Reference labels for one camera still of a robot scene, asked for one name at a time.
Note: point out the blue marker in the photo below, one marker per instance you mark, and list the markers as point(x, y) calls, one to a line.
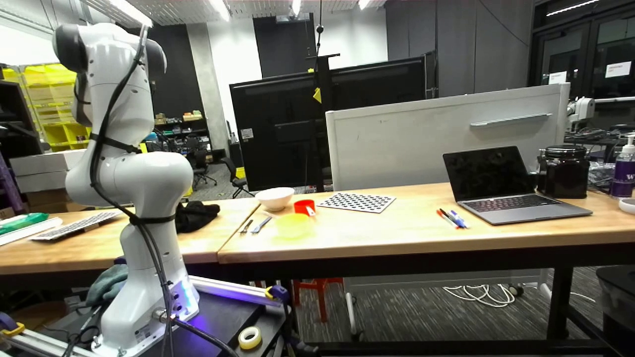
point(457, 220)

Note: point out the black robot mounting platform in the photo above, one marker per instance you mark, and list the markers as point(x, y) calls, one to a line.
point(219, 325)

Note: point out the green box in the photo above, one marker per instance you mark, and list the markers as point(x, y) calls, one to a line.
point(20, 224)

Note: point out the white bowl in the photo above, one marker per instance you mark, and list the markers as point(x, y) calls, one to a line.
point(274, 198)

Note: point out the aluminium rail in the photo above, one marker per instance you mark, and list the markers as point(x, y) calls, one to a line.
point(230, 289)

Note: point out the black knitted cloth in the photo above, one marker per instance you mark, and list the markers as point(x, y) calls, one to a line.
point(197, 216)

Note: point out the red marker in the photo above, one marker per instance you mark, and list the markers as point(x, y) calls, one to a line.
point(445, 220)

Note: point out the metal spoon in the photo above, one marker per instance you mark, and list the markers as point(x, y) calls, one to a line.
point(246, 227)

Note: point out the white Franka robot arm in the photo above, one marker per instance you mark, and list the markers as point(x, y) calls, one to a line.
point(131, 180)

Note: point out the grey laptop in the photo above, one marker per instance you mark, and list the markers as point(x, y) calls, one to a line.
point(502, 190)

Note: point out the purple bottle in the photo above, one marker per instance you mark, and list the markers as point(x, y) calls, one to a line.
point(623, 170)

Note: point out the black box device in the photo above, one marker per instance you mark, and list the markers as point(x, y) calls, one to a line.
point(562, 172)

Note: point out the white keyboard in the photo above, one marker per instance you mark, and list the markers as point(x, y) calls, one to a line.
point(76, 225)

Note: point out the large black monitor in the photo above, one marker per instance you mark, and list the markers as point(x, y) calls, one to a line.
point(290, 126)

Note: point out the white divider panel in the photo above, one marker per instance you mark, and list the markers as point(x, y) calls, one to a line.
point(449, 136)

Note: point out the yellow storage bins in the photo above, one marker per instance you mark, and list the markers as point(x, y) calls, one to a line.
point(50, 106)

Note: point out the red cup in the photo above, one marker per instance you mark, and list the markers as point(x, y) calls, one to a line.
point(304, 208)

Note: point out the teal cloth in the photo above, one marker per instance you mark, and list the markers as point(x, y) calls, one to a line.
point(105, 287)

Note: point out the checkered grey cloth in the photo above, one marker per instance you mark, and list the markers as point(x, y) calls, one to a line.
point(357, 202)

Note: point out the tape roll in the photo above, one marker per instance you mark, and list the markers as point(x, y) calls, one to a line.
point(248, 339)

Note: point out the orange stool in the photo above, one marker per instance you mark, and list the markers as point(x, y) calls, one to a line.
point(318, 293)

